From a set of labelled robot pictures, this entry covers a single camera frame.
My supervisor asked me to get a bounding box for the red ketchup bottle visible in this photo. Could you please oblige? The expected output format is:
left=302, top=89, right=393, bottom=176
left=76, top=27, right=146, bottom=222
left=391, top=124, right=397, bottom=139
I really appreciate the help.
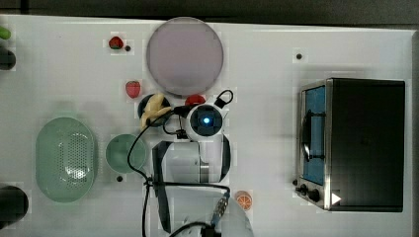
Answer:
left=185, top=95, right=206, bottom=106

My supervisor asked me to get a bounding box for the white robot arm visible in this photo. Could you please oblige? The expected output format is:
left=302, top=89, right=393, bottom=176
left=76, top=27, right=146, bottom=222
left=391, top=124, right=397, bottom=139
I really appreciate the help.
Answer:
left=152, top=96, right=254, bottom=237

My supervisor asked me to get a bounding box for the green oval strainer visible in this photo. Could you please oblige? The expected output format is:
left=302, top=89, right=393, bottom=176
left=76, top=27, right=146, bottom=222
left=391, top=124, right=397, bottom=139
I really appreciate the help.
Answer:
left=36, top=118, right=96, bottom=202

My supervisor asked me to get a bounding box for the dark blue bowl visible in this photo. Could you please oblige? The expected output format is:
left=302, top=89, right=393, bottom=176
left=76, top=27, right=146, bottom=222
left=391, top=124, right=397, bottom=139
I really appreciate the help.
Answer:
left=137, top=94, right=172, bottom=127

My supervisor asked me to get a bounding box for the peeled toy banana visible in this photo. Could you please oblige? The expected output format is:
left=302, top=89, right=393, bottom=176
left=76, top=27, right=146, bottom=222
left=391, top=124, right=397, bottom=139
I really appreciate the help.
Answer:
left=140, top=93, right=171, bottom=129

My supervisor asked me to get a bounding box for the grey round plate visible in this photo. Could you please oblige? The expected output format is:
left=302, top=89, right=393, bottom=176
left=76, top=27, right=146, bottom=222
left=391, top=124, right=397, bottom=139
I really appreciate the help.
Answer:
left=146, top=17, right=223, bottom=96

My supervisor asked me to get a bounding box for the red toy strawberry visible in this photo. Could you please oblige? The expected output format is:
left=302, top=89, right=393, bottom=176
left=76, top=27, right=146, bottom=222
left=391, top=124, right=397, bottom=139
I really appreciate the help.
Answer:
left=126, top=81, right=141, bottom=99

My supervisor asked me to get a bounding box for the orange slice toy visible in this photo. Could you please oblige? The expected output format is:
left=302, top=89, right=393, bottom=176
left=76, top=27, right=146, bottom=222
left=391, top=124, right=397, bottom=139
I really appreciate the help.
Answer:
left=234, top=191, right=253, bottom=211

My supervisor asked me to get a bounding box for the green mug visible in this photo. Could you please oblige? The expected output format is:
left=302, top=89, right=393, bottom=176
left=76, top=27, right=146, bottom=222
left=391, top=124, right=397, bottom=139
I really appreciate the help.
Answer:
left=106, top=134, right=147, bottom=174

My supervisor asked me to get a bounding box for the small dark strawberry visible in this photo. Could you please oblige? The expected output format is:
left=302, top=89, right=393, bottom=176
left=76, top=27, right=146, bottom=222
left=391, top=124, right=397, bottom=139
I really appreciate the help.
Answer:
left=109, top=37, right=124, bottom=49

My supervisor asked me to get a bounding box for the silver toaster oven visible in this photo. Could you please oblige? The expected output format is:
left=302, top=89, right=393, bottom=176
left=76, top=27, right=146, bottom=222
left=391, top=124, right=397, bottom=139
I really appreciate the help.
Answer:
left=293, top=78, right=406, bottom=212

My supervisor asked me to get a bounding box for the green object at edge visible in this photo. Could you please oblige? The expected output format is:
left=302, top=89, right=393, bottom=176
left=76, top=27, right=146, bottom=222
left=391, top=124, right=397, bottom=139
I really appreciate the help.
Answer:
left=0, top=27, right=11, bottom=40

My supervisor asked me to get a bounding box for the black cylinder post upper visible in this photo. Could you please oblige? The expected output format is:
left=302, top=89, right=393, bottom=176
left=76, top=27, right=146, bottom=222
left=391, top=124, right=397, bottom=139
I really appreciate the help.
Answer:
left=0, top=47, right=16, bottom=70

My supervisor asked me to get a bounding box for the black cylinder post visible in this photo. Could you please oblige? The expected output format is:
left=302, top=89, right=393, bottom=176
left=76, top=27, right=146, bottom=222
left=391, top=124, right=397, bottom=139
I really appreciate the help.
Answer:
left=0, top=47, right=16, bottom=70
left=0, top=186, right=29, bottom=229

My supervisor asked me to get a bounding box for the black cylinder post lower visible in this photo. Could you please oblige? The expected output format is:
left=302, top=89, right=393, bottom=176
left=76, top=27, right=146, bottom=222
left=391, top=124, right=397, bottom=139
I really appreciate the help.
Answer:
left=0, top=186, right=29, bottom=229

